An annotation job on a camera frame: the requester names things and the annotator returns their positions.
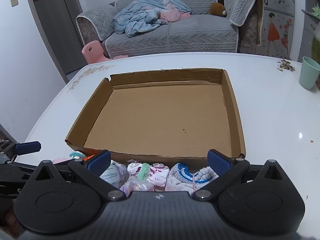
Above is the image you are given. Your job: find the pink plastic stool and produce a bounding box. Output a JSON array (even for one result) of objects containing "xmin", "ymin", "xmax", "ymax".
[{"xmin": 81, "ymin": 40, "xmax": 130, "ymax": 64}]

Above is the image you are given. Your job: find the pale green cup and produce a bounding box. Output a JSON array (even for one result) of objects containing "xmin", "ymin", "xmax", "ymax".
[{"xmin": 299, "ymin": 56, "xmax": 320, "ymax": 90}]

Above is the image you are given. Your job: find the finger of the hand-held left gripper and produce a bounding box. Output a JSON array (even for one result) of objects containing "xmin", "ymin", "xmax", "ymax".
[{"xmin": 0, "ymin": 141, "xmax": 42, "ymax": 161}]

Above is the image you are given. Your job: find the pink cloth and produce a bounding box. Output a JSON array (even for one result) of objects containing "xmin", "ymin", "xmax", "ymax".
[{"xmin": 160, "ymin": 5, "xmax": 191, "ymax": 25}]

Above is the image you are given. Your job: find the cardboard box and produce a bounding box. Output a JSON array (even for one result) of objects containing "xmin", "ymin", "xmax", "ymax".
[{"xmin": 64, "ymin": 68, "xmax": 247, "ymax": 161}]

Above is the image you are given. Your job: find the fridge with flower stickers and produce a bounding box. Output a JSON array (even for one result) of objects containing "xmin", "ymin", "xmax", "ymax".
[{"xmin": 237, "ymin": 0, "xmax": 295, "ymax": 62}]

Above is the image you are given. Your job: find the grey cabinet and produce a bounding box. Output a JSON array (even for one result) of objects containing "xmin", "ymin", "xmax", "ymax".
[{"xmin": 301, "ymin": 9, "xmax": 320, "ymax": 55}]

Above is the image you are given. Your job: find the pale fuzzy sock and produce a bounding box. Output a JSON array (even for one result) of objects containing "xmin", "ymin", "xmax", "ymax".
[{"xmin": 100, "ymin": 160, "xmax": 128, "ymax": 188}]

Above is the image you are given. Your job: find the brown plush toy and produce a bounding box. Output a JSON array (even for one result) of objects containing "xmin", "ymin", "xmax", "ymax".
[{"xmin": 209, "ymin": 2, "xmax": 227, "ymax": 17}]

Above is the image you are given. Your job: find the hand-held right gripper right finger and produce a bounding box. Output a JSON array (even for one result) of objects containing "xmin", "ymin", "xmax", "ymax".
[{"xmin": 193, "ymin": 149, "xmax": 287, "ymax": 201}]

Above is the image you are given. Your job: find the green glass fish tank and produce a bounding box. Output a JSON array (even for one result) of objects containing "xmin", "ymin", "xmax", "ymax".
[{"xmin": 311, "ymin": 29, "xmax": 320, "ymax": 63}]

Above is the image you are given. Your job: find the pile of seed shells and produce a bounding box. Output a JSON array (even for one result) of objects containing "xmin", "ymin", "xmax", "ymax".
[{"xmin": 276, "ymin": 59, "xmax": 296, "ymax": 72}]

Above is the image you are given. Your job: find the grey sofa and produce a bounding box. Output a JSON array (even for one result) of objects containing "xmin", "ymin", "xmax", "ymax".
[{"xmin": 76, "ymin": 0, "xmax": 264, "ymax": 58}]

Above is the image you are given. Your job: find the white purple green sock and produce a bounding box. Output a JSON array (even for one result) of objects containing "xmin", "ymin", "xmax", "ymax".
[{"xmin": 127, "ymin": 162, "xmax": 170, "ymax": 188}]

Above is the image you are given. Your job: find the light blue blanket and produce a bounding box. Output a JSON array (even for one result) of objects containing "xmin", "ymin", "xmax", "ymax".
[{"xmin": 113, "ymin": 0, "xmax": 192, "ymax": 37}]

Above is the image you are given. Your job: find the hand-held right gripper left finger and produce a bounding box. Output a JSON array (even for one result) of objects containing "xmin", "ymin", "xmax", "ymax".
[{"xmin": 31, "ymin": 150, "xmax": 125, "ymax": 201}]

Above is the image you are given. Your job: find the grey quilted armrest cover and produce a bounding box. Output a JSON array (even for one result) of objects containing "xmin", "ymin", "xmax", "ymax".
[
  {"xmin": 224, "ymin": 0, "xmax": 263, "ymax": 27},
  {"xmin": 76, "ymin": 4, "xmax": 118, "ymax": 42}
]

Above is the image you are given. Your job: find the grey door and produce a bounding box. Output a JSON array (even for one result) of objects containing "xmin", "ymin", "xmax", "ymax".
[{"xmin": 22, "ymin": 0, "xmax": 83, "ymax": 75}]

